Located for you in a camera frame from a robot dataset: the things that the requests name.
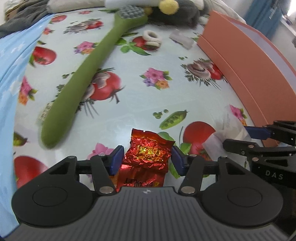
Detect grey blanket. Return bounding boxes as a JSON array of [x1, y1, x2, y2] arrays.
[[1, 0, 49, 38]]

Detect blue curtain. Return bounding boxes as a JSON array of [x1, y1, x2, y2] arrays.
[[244, 0, 291, 40]]

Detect orange cardboard box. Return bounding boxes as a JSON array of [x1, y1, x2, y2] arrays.
[[198, 11, 295, 126]]

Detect green long-handled massage brush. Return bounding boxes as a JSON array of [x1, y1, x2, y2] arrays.
[[41, 5, 148, 148]]

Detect small clear plastic packet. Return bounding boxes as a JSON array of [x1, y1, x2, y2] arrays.
[[169, 29, 195, 50]]

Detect red foil snack packet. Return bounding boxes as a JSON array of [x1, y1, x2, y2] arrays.
[[116, 129, 175, 191]]

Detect light blue blanket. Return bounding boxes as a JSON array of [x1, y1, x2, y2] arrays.
[[0, 14, 53, 237]]

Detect white lotion bottle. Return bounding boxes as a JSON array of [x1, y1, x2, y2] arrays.
[[104, 0, 160, 9]]

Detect grey penguin plush toy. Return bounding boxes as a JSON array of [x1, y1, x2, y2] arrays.
[[149, 0, 209, 28]]

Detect beige quilt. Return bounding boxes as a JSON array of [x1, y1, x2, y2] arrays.
[[47, 0, 104, 13]]

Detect clear plastic wrapper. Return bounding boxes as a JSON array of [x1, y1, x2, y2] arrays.
[[202, 112, 251, 165]]

